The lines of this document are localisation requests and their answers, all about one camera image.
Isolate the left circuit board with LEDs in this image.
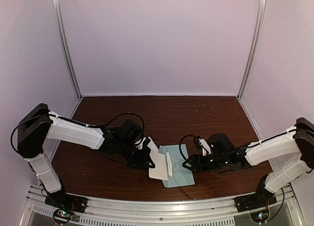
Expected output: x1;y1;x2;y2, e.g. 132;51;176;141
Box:
56;210;73;221

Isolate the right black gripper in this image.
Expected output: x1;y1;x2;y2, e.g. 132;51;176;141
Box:
183;154;228;173

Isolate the right circuit board with LEDs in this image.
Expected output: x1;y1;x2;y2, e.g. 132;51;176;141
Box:
256;212;269;222

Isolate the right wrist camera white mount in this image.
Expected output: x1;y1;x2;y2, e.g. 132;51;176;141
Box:
194;136;211;156

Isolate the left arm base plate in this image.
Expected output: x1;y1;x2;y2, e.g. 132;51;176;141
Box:
45;194;87;213

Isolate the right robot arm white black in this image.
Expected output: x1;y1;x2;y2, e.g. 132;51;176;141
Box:
182;117;314;207

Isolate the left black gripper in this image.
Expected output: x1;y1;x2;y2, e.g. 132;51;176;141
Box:
117;140;155;170

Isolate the white letter paper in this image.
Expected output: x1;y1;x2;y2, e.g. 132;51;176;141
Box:
166;152;173;177

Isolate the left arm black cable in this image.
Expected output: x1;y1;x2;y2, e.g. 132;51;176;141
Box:
104;113;145;138

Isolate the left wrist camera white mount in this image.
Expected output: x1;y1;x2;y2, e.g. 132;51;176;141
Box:
135;137;151;149

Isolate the left aluminium frame post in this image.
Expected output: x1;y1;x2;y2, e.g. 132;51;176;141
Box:
52;0;82;100

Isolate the circuit board with leds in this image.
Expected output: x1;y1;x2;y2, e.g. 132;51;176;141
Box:
256;212;269;222
56;210;73;221

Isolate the light blue envelope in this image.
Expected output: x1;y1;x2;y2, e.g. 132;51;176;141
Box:
159;145;195;188

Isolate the front aluminium rail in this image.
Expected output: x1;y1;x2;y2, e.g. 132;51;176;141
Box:
18;184;306;226

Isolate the white sticker sheet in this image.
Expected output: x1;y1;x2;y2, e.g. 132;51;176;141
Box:
147;137;159;152

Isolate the aluminium frame post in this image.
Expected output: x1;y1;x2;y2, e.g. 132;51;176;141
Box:
237;0;267;100
52;0;82;100

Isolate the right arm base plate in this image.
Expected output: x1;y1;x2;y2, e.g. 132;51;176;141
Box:
235;194;277;213

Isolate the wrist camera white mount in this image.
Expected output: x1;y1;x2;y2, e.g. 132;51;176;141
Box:
194;136;211;156
135;137;151;149

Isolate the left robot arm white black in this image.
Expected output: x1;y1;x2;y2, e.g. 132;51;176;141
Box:
10;103;156;208

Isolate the right aluminium frame post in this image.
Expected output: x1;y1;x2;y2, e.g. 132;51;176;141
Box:
237;0;267;100

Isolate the beige decorated lined sheet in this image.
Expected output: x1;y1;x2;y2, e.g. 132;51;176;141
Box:
149;150;168;180

